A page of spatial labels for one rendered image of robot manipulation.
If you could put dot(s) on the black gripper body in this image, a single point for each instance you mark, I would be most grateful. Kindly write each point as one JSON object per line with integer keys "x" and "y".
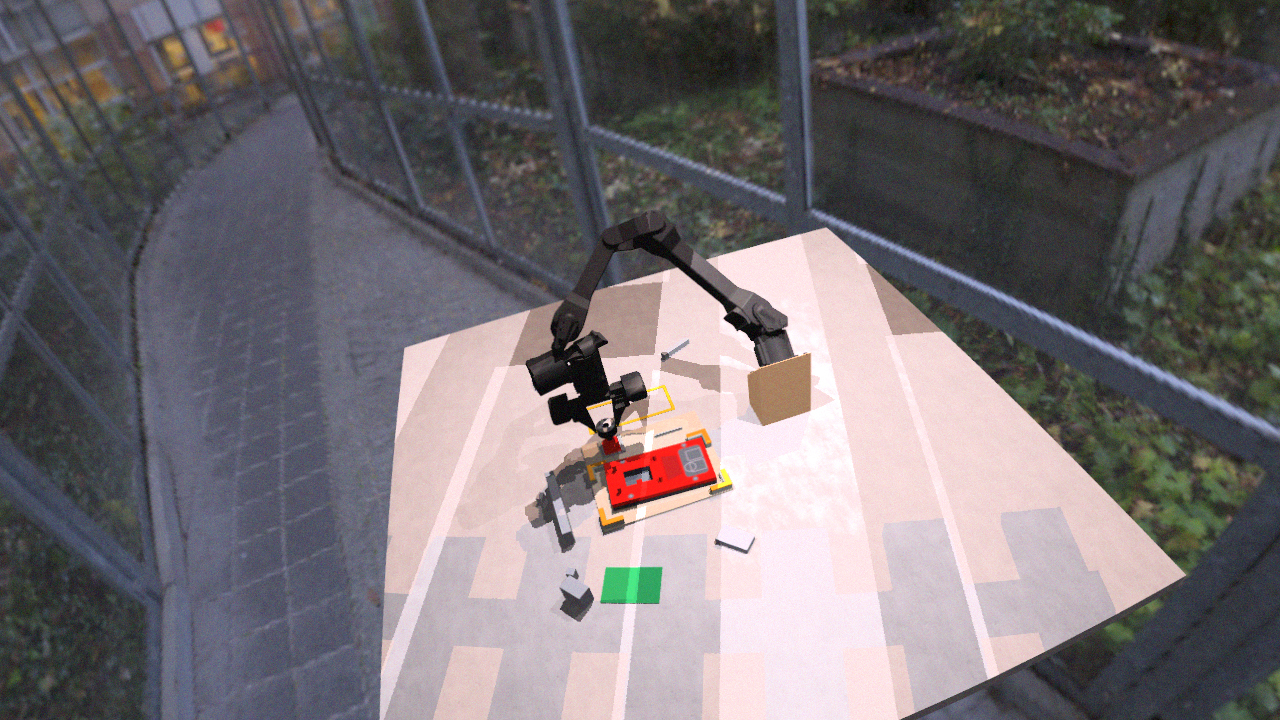
{"x": 595, "y": 390}

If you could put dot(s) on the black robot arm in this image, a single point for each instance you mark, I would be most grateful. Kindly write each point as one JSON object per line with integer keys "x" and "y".
{"x": 655, "y": 233}

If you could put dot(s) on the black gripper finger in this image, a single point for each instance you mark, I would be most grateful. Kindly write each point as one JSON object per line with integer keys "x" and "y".
{"x": 586, "y": 420}
{"x": 618, "y": 409}

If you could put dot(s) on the green rectangular area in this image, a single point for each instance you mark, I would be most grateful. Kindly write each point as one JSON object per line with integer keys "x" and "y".
{"x": 632, "y": 585}

